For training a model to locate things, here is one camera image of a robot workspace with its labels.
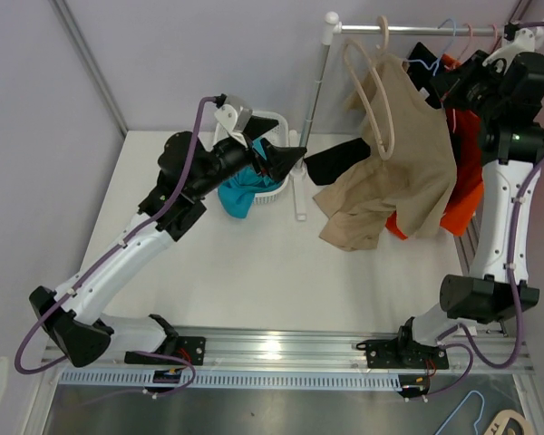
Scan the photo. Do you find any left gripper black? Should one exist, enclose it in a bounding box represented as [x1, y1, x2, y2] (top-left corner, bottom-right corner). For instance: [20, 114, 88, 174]
[190, 117, 306, 199]

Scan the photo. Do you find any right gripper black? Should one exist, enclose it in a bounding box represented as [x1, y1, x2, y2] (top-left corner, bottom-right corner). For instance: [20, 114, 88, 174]
[432, 51, 508, 121]

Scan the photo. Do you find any blue wire hanger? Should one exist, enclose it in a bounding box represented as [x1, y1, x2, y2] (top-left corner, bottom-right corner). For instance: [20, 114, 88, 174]
[404, 18, 457, 75]

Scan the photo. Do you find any black t shirt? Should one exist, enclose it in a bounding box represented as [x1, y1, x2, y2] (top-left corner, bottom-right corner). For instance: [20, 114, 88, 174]
[304, 42, 442, 186]

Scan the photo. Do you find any teal t shirt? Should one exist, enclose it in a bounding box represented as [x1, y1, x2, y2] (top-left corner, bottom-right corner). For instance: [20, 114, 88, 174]
[218, 166, 280, 219]

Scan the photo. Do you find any beige t shirt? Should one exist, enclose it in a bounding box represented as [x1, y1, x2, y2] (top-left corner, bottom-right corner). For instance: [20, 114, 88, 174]
[314, 53, 457, 251]

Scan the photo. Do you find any beige wooden hanger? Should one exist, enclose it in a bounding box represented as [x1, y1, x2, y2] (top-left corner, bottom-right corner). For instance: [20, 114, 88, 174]
[342, 38, 395, 161]

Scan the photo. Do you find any orange t shirt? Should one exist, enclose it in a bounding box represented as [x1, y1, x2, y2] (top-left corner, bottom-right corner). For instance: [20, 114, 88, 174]
[405, 45, 483, 237]

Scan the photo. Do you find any pink wire hanger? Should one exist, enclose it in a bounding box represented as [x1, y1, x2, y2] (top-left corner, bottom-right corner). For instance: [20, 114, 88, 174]
[450, 23, 473, 134]
[490, 24, 500, 53]

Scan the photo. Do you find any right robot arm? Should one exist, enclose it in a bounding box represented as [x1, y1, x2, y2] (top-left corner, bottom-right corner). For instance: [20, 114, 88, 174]
[394, 51, 544, 367]

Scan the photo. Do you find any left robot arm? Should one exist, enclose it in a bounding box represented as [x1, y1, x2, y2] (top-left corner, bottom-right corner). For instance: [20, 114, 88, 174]
[29, 116, 306, 368]

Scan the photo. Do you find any blue hanger on floor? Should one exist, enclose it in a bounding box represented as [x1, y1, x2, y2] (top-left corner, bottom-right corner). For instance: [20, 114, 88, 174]
[433, 390, 486, 435]

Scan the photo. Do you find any wooden hanger on floor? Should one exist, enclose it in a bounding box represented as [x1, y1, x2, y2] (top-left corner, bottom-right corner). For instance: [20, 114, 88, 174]
[483, 410, 535, 435]

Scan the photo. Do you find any white perforated plastic basket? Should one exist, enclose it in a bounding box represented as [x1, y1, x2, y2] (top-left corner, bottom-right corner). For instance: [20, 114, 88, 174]
[212, 108, 292, 208]

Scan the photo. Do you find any metal clothes rack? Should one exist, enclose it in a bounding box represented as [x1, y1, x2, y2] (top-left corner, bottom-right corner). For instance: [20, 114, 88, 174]
[289, 11, 544, 222]

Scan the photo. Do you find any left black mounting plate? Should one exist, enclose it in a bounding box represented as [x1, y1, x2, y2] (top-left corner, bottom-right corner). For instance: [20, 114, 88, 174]
[124, 336, 206, 366]

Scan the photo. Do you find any black mounting plate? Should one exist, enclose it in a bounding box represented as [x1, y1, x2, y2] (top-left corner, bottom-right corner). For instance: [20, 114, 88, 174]
[364, 339, 449, 370]
[124, 336, 206, 366]

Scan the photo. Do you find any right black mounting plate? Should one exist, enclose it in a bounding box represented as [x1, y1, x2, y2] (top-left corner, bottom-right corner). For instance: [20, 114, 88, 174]
[364, 339, 449, 370]

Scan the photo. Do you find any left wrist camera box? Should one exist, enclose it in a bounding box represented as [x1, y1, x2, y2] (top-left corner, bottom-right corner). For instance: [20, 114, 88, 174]
[215, 94, 253, 136]

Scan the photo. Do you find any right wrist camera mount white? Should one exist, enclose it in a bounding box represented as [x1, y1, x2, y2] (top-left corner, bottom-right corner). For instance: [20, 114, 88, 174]
[482, 23, 544, 70]

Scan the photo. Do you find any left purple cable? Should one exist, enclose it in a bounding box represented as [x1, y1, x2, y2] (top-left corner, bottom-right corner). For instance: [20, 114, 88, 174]
[14, 94, 223, 375]

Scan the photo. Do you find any purple cable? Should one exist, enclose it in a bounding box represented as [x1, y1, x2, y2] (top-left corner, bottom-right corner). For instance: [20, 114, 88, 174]
[14, 94, 223, 375]
[434, 20, 544, 368]

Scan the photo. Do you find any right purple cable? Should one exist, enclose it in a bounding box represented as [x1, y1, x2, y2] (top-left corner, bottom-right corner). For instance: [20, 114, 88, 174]
[434, 20, 544, 368]

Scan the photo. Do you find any white slotted cable duct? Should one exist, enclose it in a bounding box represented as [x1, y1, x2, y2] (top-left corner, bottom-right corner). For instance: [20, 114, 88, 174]
[59, 369, 402, 392]

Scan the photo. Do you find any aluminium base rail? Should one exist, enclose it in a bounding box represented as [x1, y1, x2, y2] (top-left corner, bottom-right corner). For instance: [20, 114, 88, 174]
[44, 322, 534, 377]

